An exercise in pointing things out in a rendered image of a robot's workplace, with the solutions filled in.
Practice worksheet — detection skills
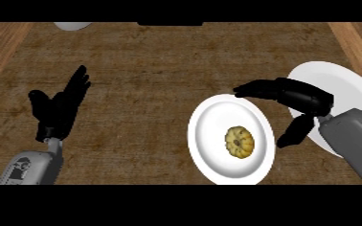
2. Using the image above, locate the yellow squash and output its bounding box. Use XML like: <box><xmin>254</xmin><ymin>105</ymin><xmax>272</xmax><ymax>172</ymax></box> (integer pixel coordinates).
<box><xmin>223</xmin><ymin>125</ymin><xmax>255</xmax><ymax>160</ymax></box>

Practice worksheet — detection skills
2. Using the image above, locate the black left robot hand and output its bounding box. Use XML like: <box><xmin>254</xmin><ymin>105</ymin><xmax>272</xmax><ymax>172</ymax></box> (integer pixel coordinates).
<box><xmin>26</xmin><ymin>64</ymin><xmax>93</xmax><ymax>143</ymax></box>

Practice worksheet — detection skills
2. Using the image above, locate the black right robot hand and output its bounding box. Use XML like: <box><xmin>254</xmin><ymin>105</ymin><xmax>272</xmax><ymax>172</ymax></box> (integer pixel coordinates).
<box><xmin>232</xmin><ymin>77</ymin><xmax>337</xmax><ymax>149</ymax></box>

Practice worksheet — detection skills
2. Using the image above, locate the white bowl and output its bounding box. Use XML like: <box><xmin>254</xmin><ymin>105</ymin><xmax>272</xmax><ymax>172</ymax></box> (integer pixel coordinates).
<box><xmin>51</xmin><ymin>22</ymin><xmax>93</xmax><ymax>33</ymax></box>

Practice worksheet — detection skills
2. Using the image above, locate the white plate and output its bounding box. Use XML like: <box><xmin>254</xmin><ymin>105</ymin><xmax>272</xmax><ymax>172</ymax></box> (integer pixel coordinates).
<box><xmin>285</xmin><ymin>60</ymin><xmax>362</xmax><ymax>159</ymax></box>
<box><xmin>186</xmin><ymin>93</ymin><xmax>278</xmax><ymax>186</ymax></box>

